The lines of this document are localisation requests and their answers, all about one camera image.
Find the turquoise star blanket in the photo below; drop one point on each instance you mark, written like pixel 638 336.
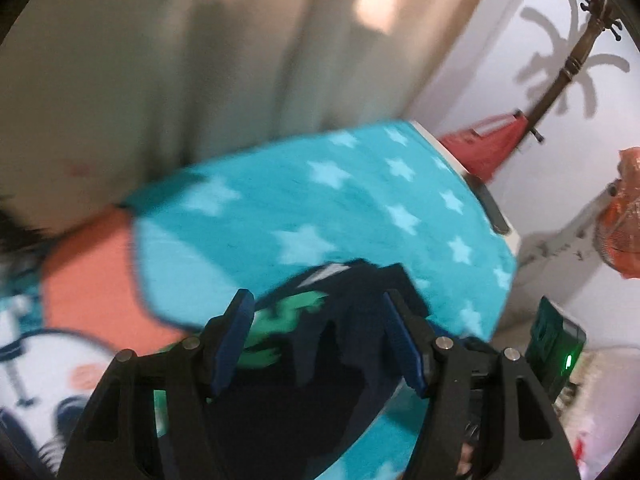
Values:
pixel 240 230

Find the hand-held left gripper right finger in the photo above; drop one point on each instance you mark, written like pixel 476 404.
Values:
pixel 407 345

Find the grey flat object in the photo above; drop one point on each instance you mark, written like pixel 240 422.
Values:
pixel 492 205

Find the orange and white printed bedsheet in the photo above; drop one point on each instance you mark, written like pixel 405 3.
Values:
pixel 85 280

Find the navy pants with green print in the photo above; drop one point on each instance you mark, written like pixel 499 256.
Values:
pixel 310 410

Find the dark wooden coat rack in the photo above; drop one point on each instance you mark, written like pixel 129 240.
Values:
pixel 575 60

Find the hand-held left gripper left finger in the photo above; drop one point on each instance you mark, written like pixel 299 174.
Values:
pixel 232 345

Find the white fluffy cloth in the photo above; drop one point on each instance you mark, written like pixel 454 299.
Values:
pixel 600 400

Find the beige curtain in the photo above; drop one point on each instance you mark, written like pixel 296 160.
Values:
pixel 175 70

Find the orange plastic covered fan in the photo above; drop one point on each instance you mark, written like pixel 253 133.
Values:
pixel 622 220

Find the red bag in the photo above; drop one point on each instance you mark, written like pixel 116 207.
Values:
pixel 480 147

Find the white bed frame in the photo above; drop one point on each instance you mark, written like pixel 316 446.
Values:
pixel 450 157

